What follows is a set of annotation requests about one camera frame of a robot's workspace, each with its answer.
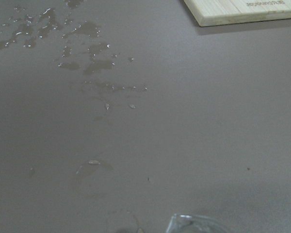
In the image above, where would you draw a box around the clear glass cup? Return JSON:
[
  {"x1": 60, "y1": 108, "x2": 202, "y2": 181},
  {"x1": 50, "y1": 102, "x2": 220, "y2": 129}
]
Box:
[{"x1": 165, "y1": 214, "x2": 232, "y2": 233}]

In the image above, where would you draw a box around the wooden cutting board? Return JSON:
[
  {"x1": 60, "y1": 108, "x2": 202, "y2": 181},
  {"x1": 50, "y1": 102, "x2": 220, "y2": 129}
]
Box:
[{"x1": 184, "y1": 0, "x2": 291, "y2": 27}]

